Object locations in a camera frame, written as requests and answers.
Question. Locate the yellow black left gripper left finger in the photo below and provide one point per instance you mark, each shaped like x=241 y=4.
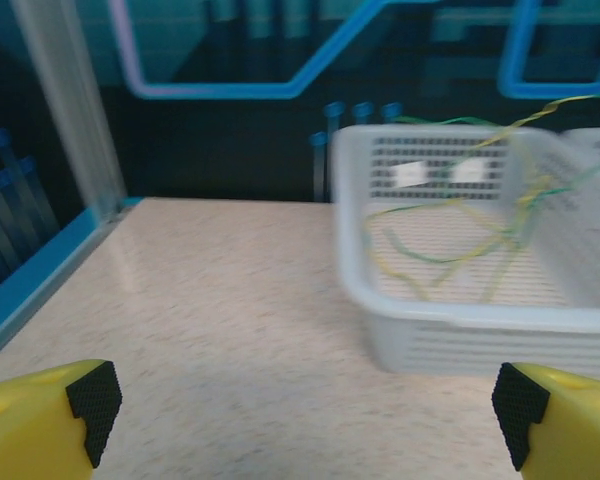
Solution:
x=30 y=430

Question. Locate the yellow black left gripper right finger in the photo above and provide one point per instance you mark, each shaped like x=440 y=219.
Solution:
x=580 y=430

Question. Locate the white plastic basket with labels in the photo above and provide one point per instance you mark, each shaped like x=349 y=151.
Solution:
x=455 y=340

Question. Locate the blue table edge strip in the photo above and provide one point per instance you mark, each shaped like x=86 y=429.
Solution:
x=40 y=270

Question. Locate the white paper label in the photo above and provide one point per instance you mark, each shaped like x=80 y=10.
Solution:
x=410 y=173
x=467 y=172

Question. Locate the aluminium frame post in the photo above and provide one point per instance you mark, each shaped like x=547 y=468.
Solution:
x=65 y=100

